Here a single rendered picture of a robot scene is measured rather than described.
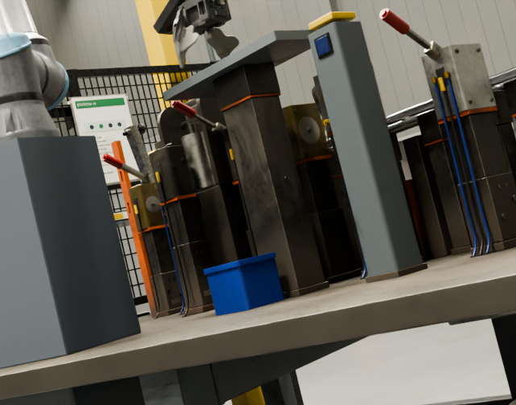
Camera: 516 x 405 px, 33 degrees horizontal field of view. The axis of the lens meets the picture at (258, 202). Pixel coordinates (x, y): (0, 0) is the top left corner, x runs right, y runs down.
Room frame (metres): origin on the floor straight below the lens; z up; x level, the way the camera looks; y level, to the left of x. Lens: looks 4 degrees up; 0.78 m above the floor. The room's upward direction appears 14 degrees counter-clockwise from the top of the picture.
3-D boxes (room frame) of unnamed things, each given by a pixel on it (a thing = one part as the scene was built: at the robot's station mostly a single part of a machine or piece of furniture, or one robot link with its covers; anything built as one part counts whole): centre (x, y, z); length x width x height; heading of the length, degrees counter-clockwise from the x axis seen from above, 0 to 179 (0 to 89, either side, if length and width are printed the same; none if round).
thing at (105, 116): (2.94, 0.44, 1.30); 0.23 x 0.02 x 0.31; 130
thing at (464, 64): (1.53, -0.38, 0.88); 0.12 x 0.07 x 0.36; 130
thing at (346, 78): (1.51, -0.20, 0.92); 0.08 x 0.08 x 0.44; 40
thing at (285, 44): (1.71, -0.03, 1.16); 0.37 x 0.14 x 0.02; 40
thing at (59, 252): (1.70, 0.42, 0.90); 0.20 x 0.20 x 0.40; 56
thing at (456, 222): (1.78, -0.41, 0.84); 0.12 x 0.05 x 0.29; 130
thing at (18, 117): (1.70, 0.42, 1.15); 0.15 x 0.15 x 0.10
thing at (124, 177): (2.43, 0.34, 0.95); 0.03 x 0.01 x 0.50; 40
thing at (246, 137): (1.71, -0.03, 0.92); 0.10 x 0.08 x 0.45; 40
